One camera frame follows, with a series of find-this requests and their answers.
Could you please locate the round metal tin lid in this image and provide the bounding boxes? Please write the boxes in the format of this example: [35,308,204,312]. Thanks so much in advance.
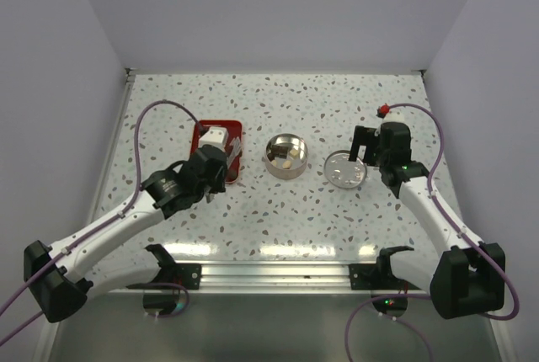
[323,150,367,189]

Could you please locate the round metal tin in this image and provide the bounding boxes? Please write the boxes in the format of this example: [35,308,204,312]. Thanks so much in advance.
[264,133,309,180]

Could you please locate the metal tweezers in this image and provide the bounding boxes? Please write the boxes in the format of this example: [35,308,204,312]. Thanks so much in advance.
[203,137,243,205]

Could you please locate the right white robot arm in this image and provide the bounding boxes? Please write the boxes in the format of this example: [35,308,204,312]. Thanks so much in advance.
[349,121,505,319]

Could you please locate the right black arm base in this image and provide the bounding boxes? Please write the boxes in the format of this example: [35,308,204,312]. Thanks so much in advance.
[348,246,417,292]

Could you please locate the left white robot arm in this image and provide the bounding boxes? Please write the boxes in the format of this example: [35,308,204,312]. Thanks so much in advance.
[24,144,228,322]

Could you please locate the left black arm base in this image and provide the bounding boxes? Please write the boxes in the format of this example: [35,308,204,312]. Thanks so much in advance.
[127,244,202,290]

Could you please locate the dark rounded triangle chocolate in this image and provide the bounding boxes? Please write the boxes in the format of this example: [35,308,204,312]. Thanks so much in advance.
[227,170,237,180]

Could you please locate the red rectangular tray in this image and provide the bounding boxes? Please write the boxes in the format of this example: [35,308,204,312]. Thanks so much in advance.
[200,120,243,184]

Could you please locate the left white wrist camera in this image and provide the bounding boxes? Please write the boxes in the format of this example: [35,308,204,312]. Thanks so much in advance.
[198,126,228,152]

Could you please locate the aluminium mounting rail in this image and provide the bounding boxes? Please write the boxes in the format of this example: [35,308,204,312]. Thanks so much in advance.
[178,261,412,295]

